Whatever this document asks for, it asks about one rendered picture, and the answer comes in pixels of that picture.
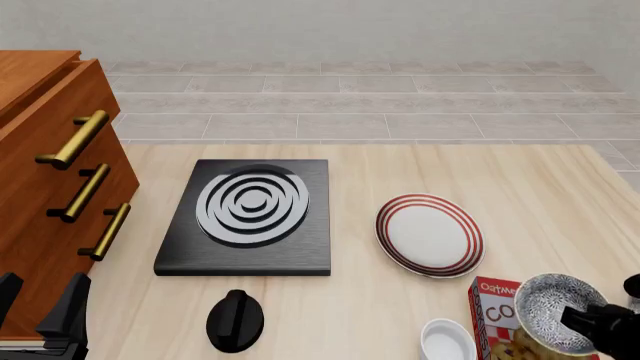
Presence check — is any wooden drawer with brass handle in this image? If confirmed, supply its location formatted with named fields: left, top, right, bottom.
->
left=0, top=58, right=124, bottom=211
left=9, top=168, right=142, bottom=341
left=0, top=123, right=134, bottom=271

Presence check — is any small plate on black stalk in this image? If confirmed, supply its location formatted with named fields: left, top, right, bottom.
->
left=623, top=273, right=640, bottom=313

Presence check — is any wooden cabinet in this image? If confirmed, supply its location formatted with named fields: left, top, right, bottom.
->
left=0, top=50, right=142, bottom=342

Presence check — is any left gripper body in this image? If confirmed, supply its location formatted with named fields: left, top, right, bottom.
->
left=0, top=335, right=90, bottom=360

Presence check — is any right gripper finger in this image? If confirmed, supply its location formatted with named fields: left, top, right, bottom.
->
left=560, top=304, right=604, bottom=339

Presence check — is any white plate with red rings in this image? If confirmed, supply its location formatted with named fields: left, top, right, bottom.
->
left=374, top=192, right=486, bottom=279

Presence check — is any flat black stove plate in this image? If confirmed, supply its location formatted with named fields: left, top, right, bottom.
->
left=153, top=159, right=333, bottom=278

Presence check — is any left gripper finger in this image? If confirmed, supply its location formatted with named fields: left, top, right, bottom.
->
left=0, top=272, right=25, bottom=328
left=35, top=272, right=93, bottom=341

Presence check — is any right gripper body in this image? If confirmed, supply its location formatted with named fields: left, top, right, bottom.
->
left=585, top=302, right=640, bottom=358

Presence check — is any round black stove knob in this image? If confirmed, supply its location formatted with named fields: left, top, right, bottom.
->
left=205, top=288, right=265, bottom=354

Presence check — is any black patterned bowl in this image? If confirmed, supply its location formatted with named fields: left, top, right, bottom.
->
left=513, top=272, right=611, bottom=357

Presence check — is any printed cookies box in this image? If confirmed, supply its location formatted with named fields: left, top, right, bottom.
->
left=468, top=276, right=601, bottom=360

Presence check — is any small white ramekin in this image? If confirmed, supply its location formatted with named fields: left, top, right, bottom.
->
left=419, top=318, right=479, bottom=360

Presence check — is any brass drawer handle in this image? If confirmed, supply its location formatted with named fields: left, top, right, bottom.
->
left=34, top=109, right=111, bottom=171
left=77, top=202, right=133, bottom=263
left=46, top=162, right=112, bottom=225

